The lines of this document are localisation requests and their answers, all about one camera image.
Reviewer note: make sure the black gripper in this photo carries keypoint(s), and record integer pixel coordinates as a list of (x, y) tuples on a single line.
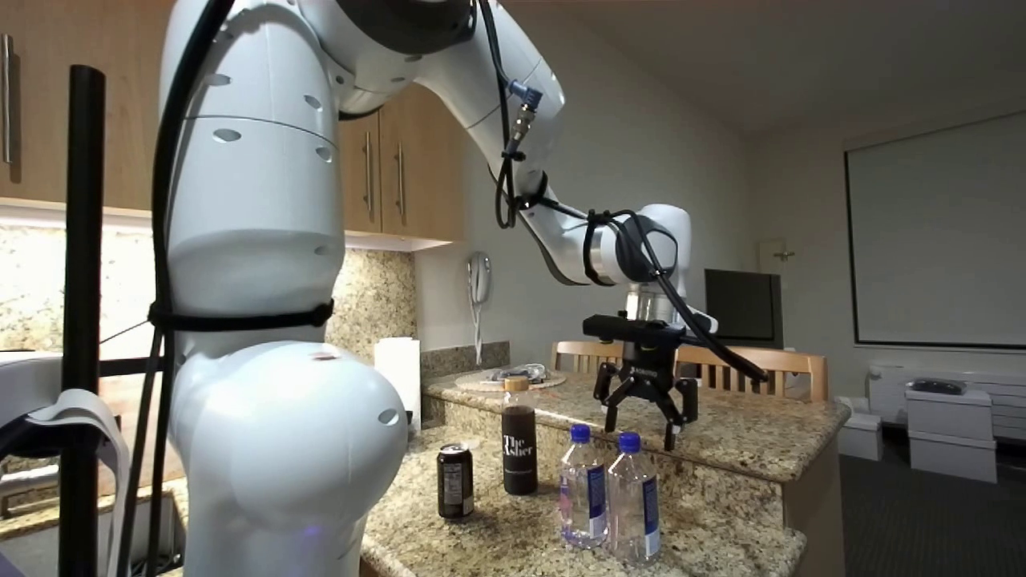
[(651, 377)]

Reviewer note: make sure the water bottle blue cap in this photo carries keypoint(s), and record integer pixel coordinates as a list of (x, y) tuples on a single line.
[(581, 490), (631, 503)]

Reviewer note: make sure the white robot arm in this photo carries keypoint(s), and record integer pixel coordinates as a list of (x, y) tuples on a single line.
[(289, 439)]

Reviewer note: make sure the plate on counter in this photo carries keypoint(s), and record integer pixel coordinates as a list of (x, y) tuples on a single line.
[(502, 378)]

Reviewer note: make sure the left wooden chair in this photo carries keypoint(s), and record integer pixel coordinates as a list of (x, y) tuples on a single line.
[(591, 359)]

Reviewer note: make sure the wooden chair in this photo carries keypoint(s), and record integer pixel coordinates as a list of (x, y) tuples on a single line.
[(795, 377), (591, 359)]

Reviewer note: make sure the black bottle gold cap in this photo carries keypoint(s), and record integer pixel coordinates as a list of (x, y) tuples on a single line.
[(517, 436)]

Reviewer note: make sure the black television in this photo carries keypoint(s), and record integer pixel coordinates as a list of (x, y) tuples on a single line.
[(744, 305)]

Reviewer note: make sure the right wooden chair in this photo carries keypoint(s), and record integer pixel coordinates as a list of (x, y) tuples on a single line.
[(795, 377)]

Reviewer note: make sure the black soda can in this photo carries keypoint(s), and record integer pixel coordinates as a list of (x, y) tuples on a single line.
[(454, 483)]

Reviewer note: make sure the white paper towel roll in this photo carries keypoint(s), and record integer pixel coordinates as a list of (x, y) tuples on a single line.
[(397, 359)]

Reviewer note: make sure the wooden upper cabinets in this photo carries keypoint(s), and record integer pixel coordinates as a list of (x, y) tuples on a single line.
[(402, 175)]

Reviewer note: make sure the white projector screen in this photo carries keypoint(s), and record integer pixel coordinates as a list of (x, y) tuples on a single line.
[(937, 235)]

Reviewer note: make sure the black vertical pole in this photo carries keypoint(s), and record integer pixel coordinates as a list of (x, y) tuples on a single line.
[(80, 314)]

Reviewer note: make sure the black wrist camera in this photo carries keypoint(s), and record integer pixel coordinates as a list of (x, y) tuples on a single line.
[(635, 330)]

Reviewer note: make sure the white wall phone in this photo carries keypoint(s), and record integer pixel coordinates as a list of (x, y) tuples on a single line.
[(480, 275)]

